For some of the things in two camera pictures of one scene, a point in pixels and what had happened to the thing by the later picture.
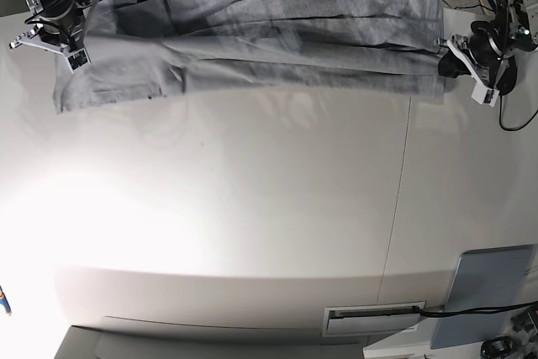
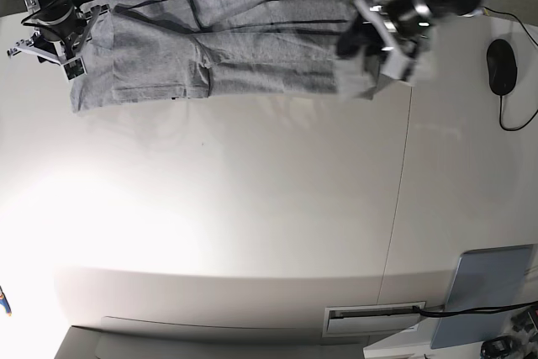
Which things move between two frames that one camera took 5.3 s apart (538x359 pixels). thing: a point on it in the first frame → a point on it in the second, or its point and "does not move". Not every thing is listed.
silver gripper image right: (450, 65) → (385, 29)
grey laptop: (493, 278) does not move
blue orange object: (4, 302) does not move
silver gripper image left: (34, 37) → (57, 50)
